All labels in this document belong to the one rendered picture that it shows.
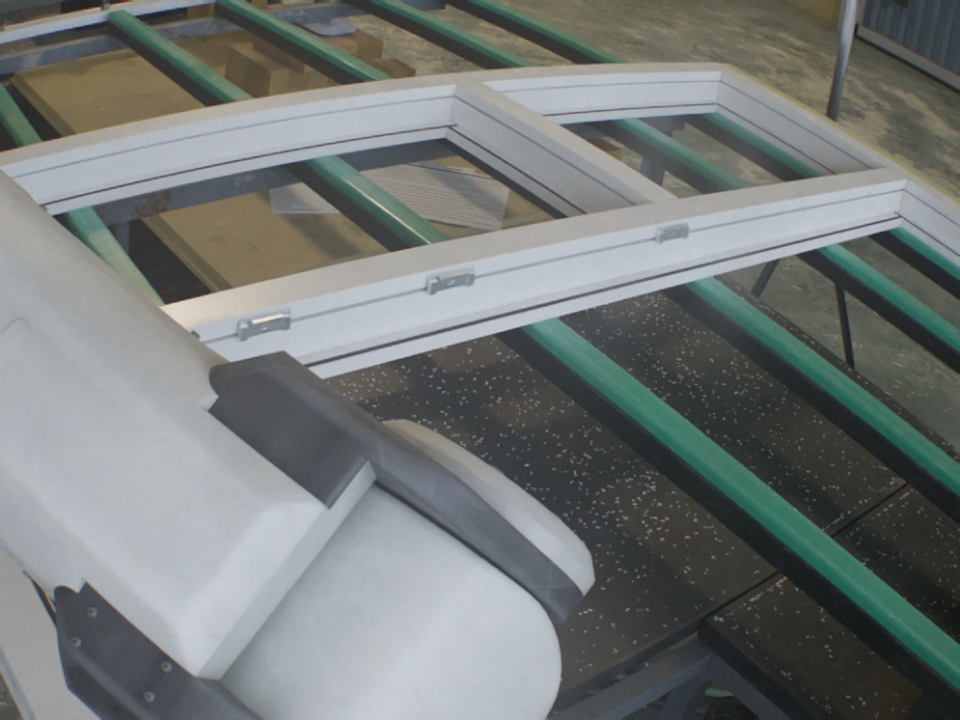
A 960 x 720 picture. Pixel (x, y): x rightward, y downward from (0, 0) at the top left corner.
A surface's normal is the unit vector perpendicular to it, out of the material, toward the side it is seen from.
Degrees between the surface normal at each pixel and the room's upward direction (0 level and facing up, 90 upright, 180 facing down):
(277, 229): 0
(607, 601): 0
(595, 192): 90
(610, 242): 90
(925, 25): 90
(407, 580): 42
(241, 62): 90
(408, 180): 0
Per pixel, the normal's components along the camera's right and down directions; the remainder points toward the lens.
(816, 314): 0.14, -0.84
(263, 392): -0.04, -0.31
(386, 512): -0.34, -0.50
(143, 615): -0.34, 0.14
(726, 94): -0.80, 0.22
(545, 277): 0.58, 0.50
